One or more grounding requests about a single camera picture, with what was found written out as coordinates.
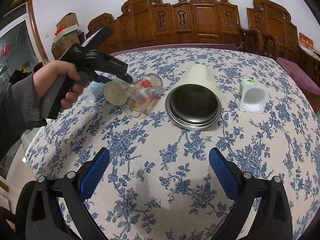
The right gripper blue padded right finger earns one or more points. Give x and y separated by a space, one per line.
241 187

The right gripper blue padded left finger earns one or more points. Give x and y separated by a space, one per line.
76 187

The white blue paper cup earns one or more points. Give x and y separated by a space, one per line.
115 93

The grey knitted sleeve forearm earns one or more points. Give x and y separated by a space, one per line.
20 111

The small blue-label plastic cup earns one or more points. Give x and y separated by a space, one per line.
93 92

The green white yogurt cup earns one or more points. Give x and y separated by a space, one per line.
253 96

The person's left hand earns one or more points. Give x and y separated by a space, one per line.
44 78

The stacked cardboard boxes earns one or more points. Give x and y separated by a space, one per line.
67 33

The clear glass flower-printed mug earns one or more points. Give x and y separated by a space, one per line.
141 93

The blue floral tablecloth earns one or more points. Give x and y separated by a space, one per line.
159 184

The cream steel-lined tumbler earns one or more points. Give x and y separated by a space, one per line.
193 102

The carved wooden sofa bench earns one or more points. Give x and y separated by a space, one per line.
146 23

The purple seat cushion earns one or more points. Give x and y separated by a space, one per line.
301 79

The carved wooden armchair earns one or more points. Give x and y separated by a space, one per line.
279 34

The red gold sign plaque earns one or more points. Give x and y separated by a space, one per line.
305 42

